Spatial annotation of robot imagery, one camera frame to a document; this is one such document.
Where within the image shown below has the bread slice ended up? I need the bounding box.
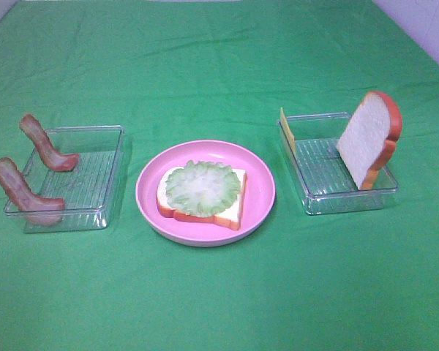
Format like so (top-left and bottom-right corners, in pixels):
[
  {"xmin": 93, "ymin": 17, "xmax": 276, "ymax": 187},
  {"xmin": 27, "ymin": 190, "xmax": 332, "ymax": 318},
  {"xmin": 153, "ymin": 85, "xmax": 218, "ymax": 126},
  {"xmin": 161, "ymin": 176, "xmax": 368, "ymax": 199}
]
[
  {"xmin": 157, "ymin": 167, "xmax": 247, "ymax": 230},
  {"xmin": 337, "ymin": 91, "xmax": 402, "ymax": 190}
]

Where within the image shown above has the green lettuce leaf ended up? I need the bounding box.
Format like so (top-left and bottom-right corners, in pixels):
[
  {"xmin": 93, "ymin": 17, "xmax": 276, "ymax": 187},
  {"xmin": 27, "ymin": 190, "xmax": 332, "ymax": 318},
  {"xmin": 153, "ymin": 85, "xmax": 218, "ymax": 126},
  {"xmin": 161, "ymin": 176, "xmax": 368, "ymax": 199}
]
[{"xmin": 164, "ymin": 160, "xmax": 241, "ymax": 218}]

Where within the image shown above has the green tablecloth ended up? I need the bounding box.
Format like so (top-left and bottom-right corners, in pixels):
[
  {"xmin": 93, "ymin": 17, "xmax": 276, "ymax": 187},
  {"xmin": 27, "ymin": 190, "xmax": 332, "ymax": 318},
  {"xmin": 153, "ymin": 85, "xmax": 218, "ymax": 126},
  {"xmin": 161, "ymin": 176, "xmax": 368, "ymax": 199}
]
[{"xmin": 0, "ymin": 1, "xmax": 439, "ymax": 350}]

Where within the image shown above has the left clear plastic tray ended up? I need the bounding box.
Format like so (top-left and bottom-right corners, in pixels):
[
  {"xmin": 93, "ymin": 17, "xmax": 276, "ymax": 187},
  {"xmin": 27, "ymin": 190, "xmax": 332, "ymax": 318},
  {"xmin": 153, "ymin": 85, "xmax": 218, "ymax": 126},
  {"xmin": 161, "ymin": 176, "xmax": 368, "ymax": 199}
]
[{"xmin": 4, "ymin": 125, "xmax": 126, "ymax": 233}]

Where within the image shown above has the pink round plate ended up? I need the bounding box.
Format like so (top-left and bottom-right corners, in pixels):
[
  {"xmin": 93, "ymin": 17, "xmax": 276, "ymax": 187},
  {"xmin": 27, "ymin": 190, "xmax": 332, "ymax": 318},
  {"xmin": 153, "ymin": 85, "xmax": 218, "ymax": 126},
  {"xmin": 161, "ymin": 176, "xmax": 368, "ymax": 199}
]
[{"xmin": 135, "ymin": 140, "xmax": 275, "ymax": 247}]

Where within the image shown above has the bacon strip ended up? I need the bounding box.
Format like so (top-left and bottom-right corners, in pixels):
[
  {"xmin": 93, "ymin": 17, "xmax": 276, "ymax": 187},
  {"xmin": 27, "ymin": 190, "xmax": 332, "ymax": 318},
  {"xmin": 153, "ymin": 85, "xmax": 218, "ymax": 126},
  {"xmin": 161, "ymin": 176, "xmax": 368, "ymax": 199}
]
[
  {"xmin": 19, "ymin": 114, "xmax": 80, "ymax": 172},
  {"xmin": 0, "ymin": 157, "xmax": 64, "ymax": 226}
]

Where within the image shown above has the clear plastic tray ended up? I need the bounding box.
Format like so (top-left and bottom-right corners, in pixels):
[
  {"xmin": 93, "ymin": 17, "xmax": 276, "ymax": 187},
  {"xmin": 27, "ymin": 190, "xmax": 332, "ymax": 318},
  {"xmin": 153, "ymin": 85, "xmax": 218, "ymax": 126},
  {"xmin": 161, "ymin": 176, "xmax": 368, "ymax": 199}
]
[
  {"xmin": 4, "ymin": 125, "xmax": 126, "ymax": 233},
  {"xmin": 278, "ymin": 112, "xmax": 398, "ymax": 215}
]

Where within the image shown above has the right clear plastic tray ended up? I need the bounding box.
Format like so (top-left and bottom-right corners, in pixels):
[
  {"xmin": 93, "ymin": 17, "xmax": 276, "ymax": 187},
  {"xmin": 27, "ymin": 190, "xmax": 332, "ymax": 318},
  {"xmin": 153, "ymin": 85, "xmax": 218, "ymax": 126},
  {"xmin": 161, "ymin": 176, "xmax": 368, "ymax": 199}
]
[{"xmin": 278, "ymin": 112, "xmax": 398, "ymax": 215}]

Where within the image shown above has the yellow cheese slice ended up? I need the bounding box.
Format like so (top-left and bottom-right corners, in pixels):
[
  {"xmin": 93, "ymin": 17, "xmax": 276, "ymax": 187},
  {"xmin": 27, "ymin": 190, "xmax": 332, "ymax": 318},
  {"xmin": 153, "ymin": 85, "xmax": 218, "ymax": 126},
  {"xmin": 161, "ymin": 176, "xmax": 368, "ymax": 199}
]
[{"xmin": 280, "ymin": 107, "xmax": 296, "ymax": 156}]

